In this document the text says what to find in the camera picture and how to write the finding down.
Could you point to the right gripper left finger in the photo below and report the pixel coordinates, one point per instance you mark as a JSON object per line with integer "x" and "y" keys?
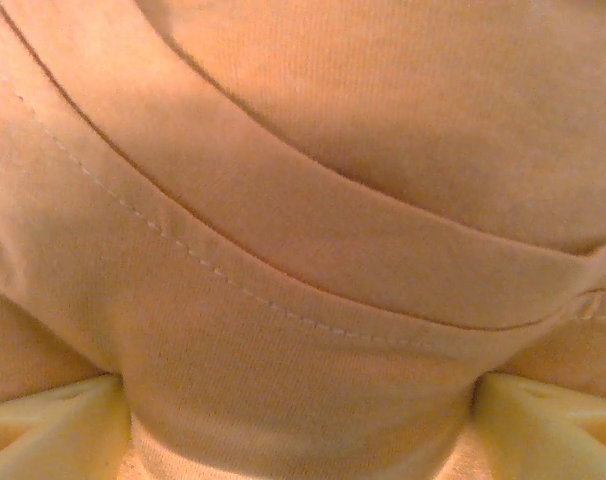
{"x": 48, "y": 430}

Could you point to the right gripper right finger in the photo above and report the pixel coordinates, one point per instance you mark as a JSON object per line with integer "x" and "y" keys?
{"x": 548, "y": 430}

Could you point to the yellow printed t-shirt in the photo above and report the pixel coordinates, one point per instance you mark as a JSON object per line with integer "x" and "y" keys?
{"x": 303, "y": 200}

